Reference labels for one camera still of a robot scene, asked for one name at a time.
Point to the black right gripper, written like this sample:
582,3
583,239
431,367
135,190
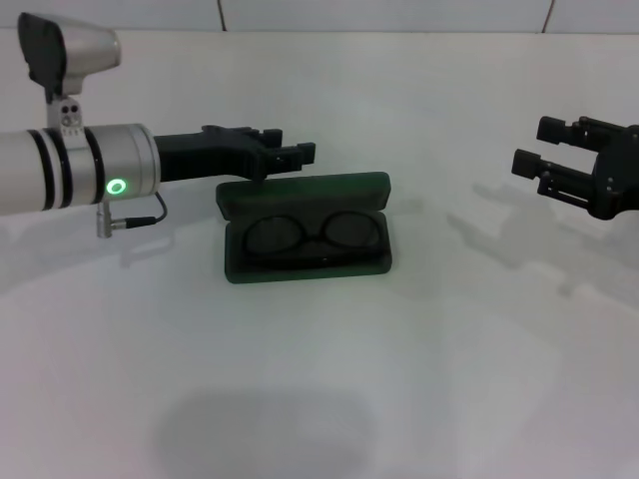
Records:
619,174

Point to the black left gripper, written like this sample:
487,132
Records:
209,154

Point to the green glasses case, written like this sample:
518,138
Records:
299,192

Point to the black glasses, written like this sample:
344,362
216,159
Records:
269,239

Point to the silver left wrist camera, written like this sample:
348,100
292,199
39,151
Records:
85,45

